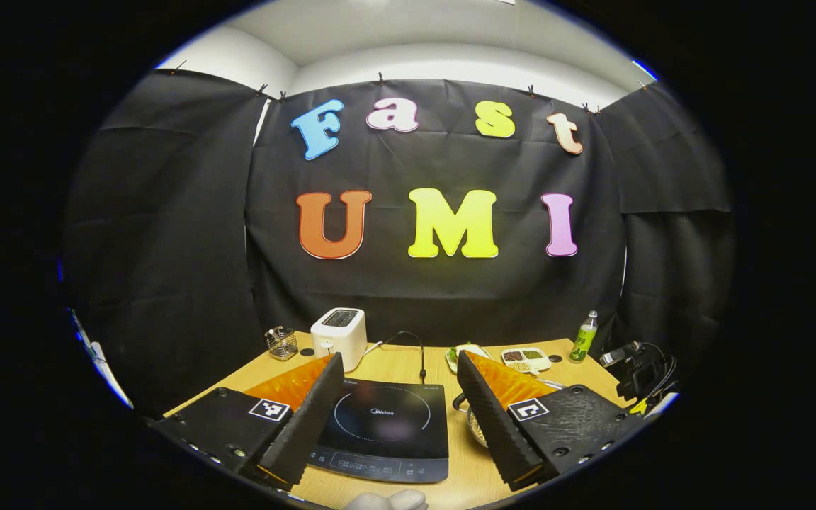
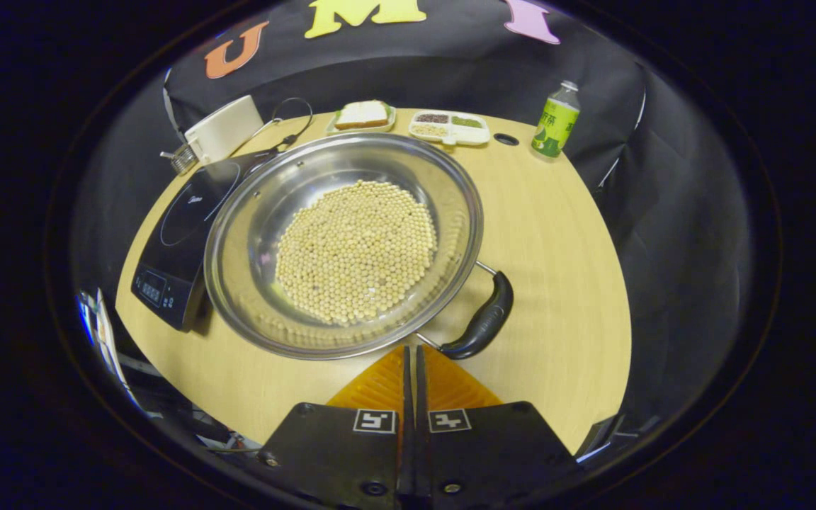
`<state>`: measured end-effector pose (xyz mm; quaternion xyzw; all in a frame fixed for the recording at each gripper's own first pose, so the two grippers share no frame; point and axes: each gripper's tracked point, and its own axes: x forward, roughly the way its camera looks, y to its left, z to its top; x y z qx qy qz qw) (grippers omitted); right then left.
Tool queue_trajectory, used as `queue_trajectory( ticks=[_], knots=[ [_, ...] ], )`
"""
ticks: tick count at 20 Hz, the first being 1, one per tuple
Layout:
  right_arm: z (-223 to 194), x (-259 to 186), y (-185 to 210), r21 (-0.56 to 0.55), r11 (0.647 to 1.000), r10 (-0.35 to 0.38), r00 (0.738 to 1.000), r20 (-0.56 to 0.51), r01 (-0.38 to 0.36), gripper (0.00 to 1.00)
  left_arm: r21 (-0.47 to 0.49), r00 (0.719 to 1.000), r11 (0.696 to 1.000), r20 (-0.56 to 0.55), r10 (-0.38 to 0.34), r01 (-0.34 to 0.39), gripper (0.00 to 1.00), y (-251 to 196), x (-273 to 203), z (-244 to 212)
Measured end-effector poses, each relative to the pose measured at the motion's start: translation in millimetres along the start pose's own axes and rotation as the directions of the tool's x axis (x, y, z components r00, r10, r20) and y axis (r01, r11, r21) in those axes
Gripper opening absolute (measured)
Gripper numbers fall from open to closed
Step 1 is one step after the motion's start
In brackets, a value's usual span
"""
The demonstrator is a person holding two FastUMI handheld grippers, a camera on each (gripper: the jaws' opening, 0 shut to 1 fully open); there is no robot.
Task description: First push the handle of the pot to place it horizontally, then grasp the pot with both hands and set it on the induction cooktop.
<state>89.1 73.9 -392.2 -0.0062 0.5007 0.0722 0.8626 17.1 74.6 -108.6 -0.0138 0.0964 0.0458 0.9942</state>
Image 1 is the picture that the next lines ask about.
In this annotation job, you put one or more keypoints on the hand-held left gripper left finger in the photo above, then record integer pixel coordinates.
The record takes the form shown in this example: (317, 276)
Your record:
(302, 432)

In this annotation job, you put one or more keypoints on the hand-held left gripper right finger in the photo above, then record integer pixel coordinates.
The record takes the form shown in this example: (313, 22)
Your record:
(496, 425)

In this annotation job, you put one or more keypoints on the stainless steel pot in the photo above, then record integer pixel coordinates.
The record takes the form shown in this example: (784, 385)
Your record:
(477, 429)

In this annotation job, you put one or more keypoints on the black induction cooktop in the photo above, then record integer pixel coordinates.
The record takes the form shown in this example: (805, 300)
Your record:
(387, 425)

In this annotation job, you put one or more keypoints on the green tea bottle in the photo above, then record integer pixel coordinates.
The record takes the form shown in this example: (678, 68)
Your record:
(583, 340)

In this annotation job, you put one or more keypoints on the white divided dish with beans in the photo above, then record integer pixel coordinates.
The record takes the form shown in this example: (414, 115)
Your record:
(525, 359)

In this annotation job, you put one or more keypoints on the white rectangular plate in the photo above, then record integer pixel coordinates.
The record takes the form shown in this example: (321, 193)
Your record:
(452, 361)

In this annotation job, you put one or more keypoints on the sandwich with lettuce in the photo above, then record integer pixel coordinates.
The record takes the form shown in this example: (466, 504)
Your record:
(468, 349)

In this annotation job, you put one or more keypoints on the white toaster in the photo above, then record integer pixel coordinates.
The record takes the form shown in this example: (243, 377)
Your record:
(337, 340)

